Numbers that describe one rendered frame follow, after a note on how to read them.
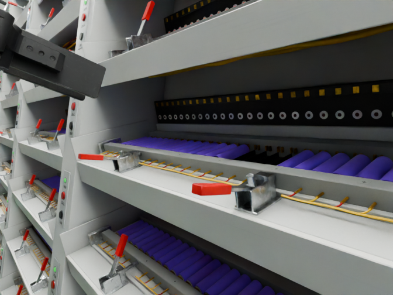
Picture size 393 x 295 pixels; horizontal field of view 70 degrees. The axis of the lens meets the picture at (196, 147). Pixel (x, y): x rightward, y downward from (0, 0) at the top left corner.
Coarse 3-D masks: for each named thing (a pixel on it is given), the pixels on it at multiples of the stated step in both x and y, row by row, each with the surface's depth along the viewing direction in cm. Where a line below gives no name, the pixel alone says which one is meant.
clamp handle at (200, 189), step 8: (248, 176) 26; (192, 184) 22; (200, 184) 22; (208, 184) 22; (216, 184) 23; (224, 184) 24; (256, 184) 26; (192, 192) 22; (200, 192) 22; (208, 192) 22; (216, 192) 23; (224, 192) 23
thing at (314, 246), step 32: (128, 128) 66; (160, 128) 67; (192, 128) 58; (224, 128) 51; (256, 128) 46; (288, 128) 41; (320, 128) 38; (352, 128) 35; (384, 128) 32; (96, 160) 57; (128, 192) 43; (160, 192) 35; (192, 224) 32; (224, 224) 28; (256, 224) 24; (288, 224) 23; (320, 224) 22; (352, 224) 22; (384, 224) 21; (256, 256) 25; (288, 256) 22; (320, 256) 20; (352, 256) 18; (384, 256) 18; (320, 288) 21; (352, 288) 19; (384, 288) 17
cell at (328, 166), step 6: (336, 156) 31; (342, 156) 31; (348, 156) 31; (324, 162) 30; (330, 162) 30; (336, 162) 30; (342, 162) 30; (318, 168) 28; (324, 168) 28; (330, 168) 29; (336, 168) 29
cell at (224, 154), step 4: (236, 148) 41; (240, 148) 42; (244, 148) 42; (248, 148) 42; (224, 152) 40; (228, 152) 40; (232, 152) 40; (236, 152) 41; (240, 152) 41; (244, 152) 42; (248, 152) 42; (216, 156) 39; (220, 156) 39; (224, 156) 39; (228, 156) 40; (232, 156) 40; (236, 156) 41
